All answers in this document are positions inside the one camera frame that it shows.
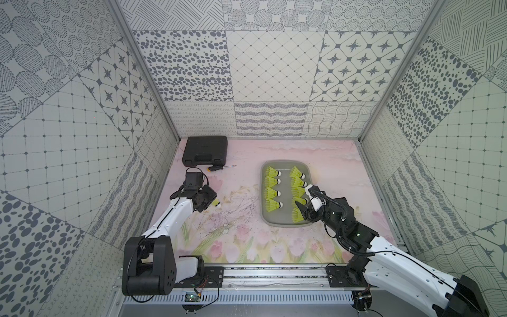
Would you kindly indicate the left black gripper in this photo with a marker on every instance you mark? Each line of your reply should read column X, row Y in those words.
column 206, row 199

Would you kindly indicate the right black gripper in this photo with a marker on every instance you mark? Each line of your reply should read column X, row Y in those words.
column 307, row 212

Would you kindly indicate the grey plastic storage box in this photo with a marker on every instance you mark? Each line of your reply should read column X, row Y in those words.
column 282, row 217

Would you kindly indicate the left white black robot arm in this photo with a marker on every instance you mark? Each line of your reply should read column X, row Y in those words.
column 150, row 266

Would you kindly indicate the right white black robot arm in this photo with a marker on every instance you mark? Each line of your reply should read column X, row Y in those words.
column 377, row 262

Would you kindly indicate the black connector box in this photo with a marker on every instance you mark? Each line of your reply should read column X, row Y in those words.
column 362, row 301

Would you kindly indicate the black yellow screwdriver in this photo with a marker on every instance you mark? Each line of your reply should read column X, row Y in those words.
column 217, row 168

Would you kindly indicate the black plastic tool case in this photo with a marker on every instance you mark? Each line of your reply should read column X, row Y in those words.
column 205, row 150

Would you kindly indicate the small green circuit board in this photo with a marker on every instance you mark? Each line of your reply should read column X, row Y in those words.
column 192, row 297

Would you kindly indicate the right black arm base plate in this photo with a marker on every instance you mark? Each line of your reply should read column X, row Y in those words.
column 350, row 275

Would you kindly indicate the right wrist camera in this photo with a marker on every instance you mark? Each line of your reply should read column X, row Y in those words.
column 317, row 197

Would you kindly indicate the white perforated cable duct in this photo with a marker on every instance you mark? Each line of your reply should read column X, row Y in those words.
column 259, row 297

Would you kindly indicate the aluminium mounting rail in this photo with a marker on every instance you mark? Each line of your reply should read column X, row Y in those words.
column 273, row 275

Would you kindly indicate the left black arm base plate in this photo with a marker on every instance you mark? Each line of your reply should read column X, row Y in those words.
column 192, row 272

